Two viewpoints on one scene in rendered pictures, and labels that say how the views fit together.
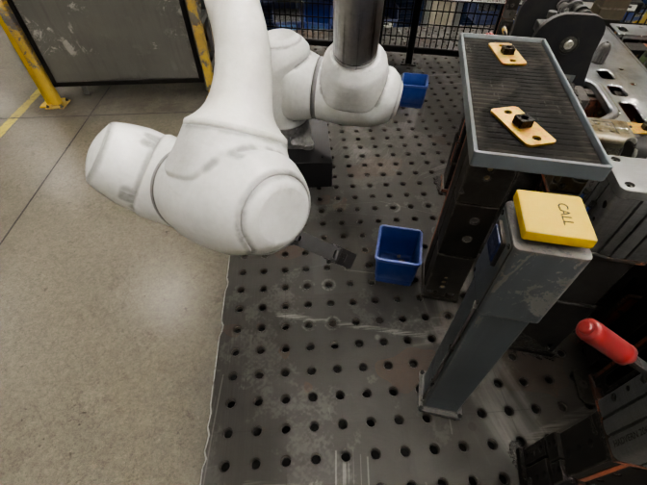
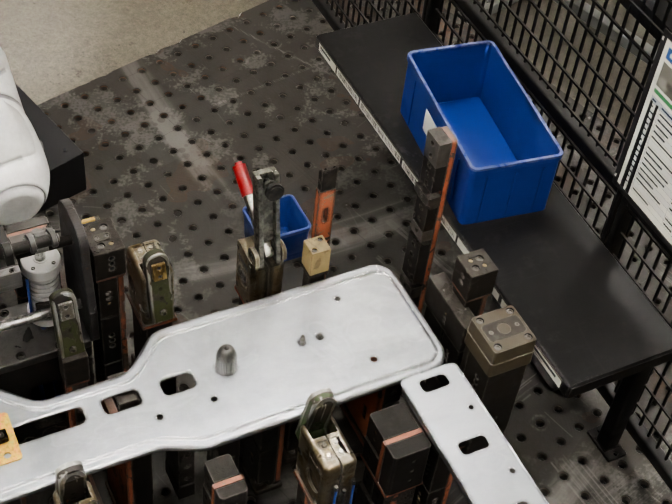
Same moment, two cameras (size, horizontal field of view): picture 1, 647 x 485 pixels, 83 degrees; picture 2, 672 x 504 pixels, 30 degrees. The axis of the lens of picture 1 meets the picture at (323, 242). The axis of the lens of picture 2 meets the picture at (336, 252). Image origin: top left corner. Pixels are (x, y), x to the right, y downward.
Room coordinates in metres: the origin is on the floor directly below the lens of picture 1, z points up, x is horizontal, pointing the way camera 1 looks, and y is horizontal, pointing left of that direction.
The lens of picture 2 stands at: (0.32, -1.64, 2.52)
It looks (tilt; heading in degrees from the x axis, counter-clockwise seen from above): 47 degrees down; 47
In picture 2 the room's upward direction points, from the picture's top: 7 degrees clockwise
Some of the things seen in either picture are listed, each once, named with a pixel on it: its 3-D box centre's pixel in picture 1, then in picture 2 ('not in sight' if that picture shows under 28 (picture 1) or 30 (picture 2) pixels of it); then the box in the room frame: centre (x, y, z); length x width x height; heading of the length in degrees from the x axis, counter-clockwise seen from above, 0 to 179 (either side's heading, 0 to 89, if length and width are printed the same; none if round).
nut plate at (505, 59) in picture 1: (507, 50); not in sight; (0.61, -0.29, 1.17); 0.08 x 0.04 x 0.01; 178
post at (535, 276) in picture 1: (475, 337); not in sight; (0.25, -0.21, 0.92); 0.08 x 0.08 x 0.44; 78
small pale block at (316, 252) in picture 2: not in sight; (309, 317); (1.22, -0.63, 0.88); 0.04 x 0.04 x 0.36; 78
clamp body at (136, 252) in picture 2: not in sight; (152, 331); (0.98, -0.51, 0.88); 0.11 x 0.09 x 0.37; 78
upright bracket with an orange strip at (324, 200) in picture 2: not in sight; (316, 275); (1.25, -0.61, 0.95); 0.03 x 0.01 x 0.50; 168
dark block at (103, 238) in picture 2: not in sight; (108, 323); (0.92, -0.48, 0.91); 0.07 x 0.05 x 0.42; 78
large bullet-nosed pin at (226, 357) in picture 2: (600, 55); (226, 360); (0.99, -0.71, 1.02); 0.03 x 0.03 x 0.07
